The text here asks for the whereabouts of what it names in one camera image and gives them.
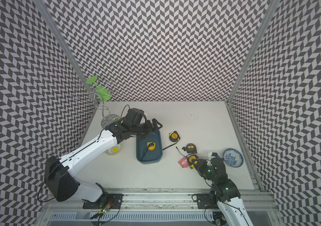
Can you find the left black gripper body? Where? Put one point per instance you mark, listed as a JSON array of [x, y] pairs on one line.
[[137, 130]]

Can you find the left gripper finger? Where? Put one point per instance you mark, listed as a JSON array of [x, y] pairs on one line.
[[156, 126], [147, 131]]

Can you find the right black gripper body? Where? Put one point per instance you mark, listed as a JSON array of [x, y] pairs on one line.
[[204, 170]]

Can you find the pink red tape measure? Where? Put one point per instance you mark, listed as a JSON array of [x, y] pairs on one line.
[[183, 162]]

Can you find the small black yellow tape measure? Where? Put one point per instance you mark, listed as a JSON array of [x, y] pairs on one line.
[[187, 150]]

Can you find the dark teal storage box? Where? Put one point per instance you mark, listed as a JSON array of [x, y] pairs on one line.
[[145, 156]]

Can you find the black yellow round tape measure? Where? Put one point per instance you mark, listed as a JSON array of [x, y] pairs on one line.
[[174, 138]]

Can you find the yellow black square tape measure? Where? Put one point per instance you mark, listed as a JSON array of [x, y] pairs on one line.
[[192, 157]]

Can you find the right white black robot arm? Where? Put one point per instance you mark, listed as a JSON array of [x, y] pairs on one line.
[[223, 195]]

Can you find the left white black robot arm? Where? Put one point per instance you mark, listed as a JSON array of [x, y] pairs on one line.
[[61, 173]]

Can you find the blue white patterned plate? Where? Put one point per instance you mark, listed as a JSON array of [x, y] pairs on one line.
[[233, 158]]

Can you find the glass bowl yellow flower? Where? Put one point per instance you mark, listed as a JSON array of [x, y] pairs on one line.
[[114, 150]]

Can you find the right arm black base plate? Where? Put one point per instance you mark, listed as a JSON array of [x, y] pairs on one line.
[[204, 201]]

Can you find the metal wire stand green leaves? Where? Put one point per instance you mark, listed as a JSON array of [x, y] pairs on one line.
[[98, 95]]

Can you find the aluminium front rail frame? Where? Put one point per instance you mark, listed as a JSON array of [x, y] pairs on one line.
[[156, 208]]

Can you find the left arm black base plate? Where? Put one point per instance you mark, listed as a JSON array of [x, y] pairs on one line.
[[111, 201]]

